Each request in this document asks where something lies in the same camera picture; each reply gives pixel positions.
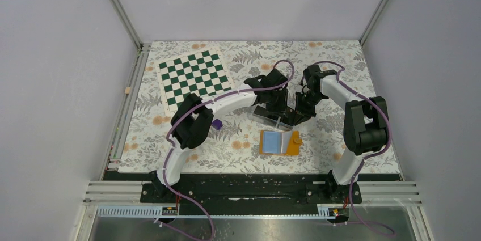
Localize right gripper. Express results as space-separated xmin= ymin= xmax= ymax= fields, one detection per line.
xmin=291 ymin=90 xmax=325 ymax=126

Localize clear plastic card box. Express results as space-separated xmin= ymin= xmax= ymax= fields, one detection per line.
xmin=247 ymin=105 xmax=293 ymax=131

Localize orange leather card holder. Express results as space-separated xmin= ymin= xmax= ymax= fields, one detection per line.
xmin=259 ymin=130 xmax=303 ymax=156

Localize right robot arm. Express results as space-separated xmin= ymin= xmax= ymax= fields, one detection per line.
xmin=294 ymin=64 xmax=392 ymax=202

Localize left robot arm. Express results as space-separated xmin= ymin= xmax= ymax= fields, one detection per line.
xmin=154 ymin=69 xmax=293 ymax=202

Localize floral patterned table mat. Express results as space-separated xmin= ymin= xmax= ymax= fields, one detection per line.
xmin=119 ymin=40 xmax=402 ymax=175

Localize green white purple toy blocks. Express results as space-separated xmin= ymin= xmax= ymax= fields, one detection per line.
xmin=211 ymin=119 xmax=223 ymax=130

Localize green white chessboard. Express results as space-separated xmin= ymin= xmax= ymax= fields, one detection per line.
xmin=154 ymin=47 xmax=235 ymax=116

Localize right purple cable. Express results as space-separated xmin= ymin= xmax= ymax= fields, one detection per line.
xmin=311 ymin=60 xmax=398 ymax=240

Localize purple cable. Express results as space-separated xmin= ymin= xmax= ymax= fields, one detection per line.
xmin=311 ymin=60 xmax=398 ymax=240
xmin=154 ymin=59 xmax=296 ymax=241

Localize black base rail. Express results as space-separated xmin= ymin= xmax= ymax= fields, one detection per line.
xmin=140 ymin=171 xmax=362 ymax=216

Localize left aluminium frame post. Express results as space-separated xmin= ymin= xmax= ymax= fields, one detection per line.
xmin=109 ymin=0 xmax=143 ymax=49

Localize aluminium frame post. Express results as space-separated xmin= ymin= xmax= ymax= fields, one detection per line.
xmin=109 ymin=0 xmax=143 ymax=49
xmin=359 ymin=0 xmax=389 ymax=47

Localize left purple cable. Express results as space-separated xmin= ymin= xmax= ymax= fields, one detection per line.
xmin=154 ymin=59 xmax=296 ymax=241

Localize right aluminium frame post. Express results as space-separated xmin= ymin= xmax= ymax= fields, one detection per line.
xmin=359 ymin=0 xmax=389 ymax=47

